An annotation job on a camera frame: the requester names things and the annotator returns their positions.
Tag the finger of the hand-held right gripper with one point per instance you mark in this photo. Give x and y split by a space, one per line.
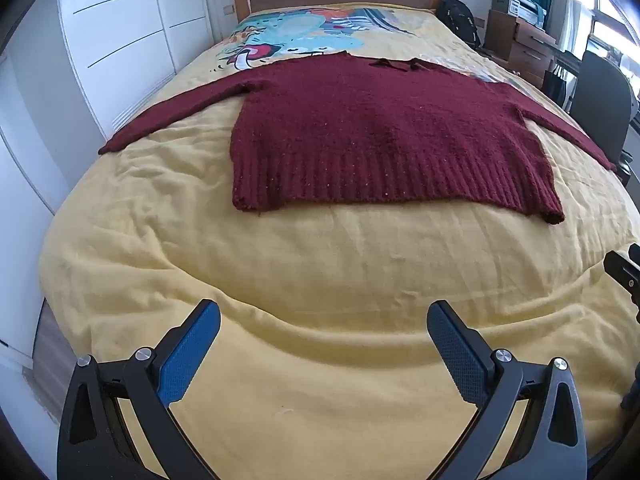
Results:
627 270

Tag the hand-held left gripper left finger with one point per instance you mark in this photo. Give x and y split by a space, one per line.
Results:
192 345

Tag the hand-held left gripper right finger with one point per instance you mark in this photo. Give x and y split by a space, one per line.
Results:
457 350

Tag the dark red knitted sweater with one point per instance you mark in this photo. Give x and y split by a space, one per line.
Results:
380 135

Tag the yellow printed blanket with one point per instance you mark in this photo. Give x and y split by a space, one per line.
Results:
300 270

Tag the dark office chair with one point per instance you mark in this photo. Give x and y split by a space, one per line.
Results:
600 95

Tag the black bag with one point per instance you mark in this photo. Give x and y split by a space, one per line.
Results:
556 85

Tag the wooden drawer cabinet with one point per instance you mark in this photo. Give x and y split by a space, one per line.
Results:
525 45

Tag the black backpack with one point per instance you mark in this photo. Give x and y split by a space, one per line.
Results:
457 20

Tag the white wardrobe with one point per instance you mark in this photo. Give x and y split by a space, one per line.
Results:
115 25

